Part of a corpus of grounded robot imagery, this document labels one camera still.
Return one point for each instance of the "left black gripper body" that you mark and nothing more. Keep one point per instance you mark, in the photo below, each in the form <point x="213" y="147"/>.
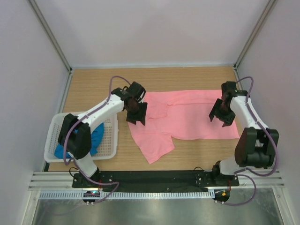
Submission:
<point x="135" y="110"/>

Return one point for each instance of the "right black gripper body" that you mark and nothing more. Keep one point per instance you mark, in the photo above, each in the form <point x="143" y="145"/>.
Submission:
<point x="224" y="110"/>

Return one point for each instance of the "right aluminium frame post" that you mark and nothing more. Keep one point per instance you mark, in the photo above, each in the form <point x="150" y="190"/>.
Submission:
<point x="255" y="31"/>

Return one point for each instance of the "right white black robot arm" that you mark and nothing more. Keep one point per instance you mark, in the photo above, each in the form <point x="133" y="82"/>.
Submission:
<point x="257" y="146"/>

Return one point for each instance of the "pink t shirt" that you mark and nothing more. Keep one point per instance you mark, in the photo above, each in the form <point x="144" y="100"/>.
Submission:
<point x="182" y="115"/>

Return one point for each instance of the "left aluminium frame post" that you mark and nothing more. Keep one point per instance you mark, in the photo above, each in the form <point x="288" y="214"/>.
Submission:
<point x="38" y="13"/>

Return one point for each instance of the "aluminium frame post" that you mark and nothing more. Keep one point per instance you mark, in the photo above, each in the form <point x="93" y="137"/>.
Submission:
<point x="255" y="31"/>
<point x="38" y="13"/>

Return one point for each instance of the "aluminium front rail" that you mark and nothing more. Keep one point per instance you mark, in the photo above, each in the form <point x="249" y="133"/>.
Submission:
<point x="63" y="181"/>

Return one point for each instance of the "white perforated plastic basket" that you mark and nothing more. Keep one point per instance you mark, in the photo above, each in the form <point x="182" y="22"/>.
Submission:
<point x="106" y="150"/>

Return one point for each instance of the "white slotted cable duct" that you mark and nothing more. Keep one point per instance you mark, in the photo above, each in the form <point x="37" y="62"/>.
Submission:
<point x="93" y="195"/>

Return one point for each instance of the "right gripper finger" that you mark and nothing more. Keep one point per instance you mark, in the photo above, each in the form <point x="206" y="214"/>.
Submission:
<point x="215" y="112"/>
<point x="228" y="119"/>

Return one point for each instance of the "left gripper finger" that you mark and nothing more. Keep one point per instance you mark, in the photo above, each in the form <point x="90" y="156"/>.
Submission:
<point x="131" y="120"/>
<point x="143" y="110"/>

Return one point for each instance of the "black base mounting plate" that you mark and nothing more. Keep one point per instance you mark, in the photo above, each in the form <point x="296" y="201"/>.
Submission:
<point x="166" y="181"/>

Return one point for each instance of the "blue t shirt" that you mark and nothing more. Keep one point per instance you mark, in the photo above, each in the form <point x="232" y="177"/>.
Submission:
<point x="96" y="139"/>

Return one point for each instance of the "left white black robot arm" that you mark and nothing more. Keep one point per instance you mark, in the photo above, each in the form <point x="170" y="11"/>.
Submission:
<point x="76" y="130"/>

